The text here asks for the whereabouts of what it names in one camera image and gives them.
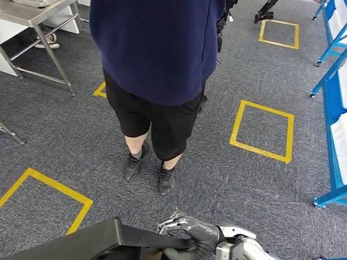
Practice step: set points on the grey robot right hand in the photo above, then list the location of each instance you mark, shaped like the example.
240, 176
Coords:
203, 233

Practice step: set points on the black plastic panel part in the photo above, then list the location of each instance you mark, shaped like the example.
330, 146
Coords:
94, 240

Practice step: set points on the person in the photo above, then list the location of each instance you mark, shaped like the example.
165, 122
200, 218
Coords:
149, 54

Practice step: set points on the black stand foot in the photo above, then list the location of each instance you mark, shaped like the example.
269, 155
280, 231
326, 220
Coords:
264, 15

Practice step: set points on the person's white shoe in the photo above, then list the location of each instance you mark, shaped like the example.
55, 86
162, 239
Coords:
47, 42

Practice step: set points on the white cabinet panel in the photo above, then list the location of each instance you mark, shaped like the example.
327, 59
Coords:
63, 19
7, 54

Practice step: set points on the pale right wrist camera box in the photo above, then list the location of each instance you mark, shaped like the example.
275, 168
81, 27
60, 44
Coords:
224, 251

